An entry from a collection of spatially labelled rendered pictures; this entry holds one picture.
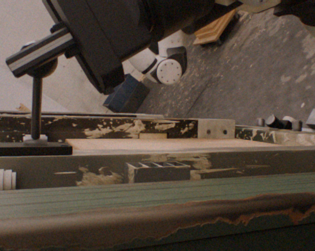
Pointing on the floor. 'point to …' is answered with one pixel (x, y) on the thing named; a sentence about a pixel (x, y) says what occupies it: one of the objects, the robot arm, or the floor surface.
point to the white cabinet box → (14, 92)
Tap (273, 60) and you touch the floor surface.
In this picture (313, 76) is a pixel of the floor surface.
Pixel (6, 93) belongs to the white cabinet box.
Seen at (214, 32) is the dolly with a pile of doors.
